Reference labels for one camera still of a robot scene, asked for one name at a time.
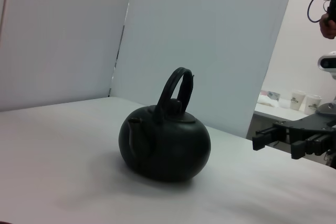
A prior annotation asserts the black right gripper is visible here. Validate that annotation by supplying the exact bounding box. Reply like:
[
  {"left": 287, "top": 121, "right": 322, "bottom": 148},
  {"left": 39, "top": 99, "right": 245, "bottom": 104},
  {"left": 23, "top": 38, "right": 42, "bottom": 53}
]
[{"left": 251, "top": 113, "right": 336, "bottom": 161}]

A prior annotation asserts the black round teapot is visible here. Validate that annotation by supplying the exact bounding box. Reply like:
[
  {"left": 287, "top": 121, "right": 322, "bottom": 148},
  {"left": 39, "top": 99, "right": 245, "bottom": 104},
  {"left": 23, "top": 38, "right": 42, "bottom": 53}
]
[{"left": 118, "top": 67, "right": 212, "bottom": 183}]

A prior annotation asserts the person hand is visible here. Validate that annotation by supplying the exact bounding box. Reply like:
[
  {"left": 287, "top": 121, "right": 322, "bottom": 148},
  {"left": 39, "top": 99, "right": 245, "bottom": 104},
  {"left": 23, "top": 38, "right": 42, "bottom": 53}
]
[{"left": 319, "top": 13, "right": 336, "bottom": 40}]

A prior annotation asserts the white background desk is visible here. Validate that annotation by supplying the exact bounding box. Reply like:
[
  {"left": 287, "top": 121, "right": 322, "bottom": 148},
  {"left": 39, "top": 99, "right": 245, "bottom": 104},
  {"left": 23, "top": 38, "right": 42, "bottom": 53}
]
[{"left": 246, "top": 102, "right": 316, "bottom": 141}]

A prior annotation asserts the white printed paper cup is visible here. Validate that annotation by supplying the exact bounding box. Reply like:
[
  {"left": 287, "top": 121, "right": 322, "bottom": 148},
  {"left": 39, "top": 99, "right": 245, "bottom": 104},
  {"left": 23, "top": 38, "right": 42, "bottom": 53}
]
[
  {"left": 304, "top": 94, "right": 322, "bottom": 114},
  {"left": 290, "top": 90, "right": 307, "bottom": 111}
]

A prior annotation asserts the tissue pack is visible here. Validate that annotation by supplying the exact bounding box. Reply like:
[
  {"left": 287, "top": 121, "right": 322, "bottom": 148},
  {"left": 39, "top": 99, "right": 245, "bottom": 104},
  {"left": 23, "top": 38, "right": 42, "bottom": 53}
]
[{"left": 259, "top": 90, "right": 281, "bottom": 102}]

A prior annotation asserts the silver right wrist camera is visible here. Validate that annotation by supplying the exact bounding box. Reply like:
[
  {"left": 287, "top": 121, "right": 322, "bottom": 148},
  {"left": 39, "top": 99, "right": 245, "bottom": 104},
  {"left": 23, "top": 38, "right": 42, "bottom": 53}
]
[{"left": 317, "top": 50, "right": 336, "bottom": 79}]

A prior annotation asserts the black handheld device with cable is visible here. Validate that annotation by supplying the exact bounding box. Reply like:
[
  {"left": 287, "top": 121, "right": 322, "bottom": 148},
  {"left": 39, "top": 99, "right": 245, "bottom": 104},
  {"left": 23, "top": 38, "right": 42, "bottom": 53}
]
[{"left": 307, "top": 0, "right": 336, "bottom": 23}]

